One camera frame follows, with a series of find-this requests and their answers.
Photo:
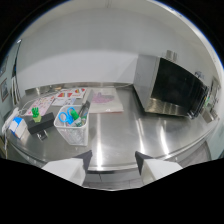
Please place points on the dark grey flat tool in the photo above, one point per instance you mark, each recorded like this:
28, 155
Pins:
85, 107

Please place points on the white mesh basket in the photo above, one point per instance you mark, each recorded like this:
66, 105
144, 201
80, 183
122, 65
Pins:
75, 130

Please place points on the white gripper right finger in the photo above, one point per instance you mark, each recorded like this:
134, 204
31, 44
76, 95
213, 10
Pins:
156, 166

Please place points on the silver microwave oven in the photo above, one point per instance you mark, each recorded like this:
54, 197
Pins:
168, 87

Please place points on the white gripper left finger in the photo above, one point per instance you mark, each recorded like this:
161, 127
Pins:
68, 168

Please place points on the black rectangular box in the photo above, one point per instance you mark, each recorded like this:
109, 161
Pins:
40, 123

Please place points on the pink printed sheet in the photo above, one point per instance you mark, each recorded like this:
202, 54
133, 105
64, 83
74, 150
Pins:
42, 104

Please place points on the red triangle printed sheet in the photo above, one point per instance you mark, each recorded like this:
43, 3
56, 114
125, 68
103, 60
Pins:
69, 94

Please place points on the blue and white box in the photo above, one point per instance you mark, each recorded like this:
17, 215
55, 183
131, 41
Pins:
19, 126

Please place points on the purple printed sheet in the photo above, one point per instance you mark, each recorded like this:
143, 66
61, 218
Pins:
104, 101

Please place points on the green capped marker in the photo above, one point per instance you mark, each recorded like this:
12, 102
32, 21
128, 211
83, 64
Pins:
76, 118

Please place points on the framed wall picture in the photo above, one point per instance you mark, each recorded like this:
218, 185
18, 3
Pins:
4, 89

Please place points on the green cactus toy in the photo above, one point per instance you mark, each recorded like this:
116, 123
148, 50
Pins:
36, 114

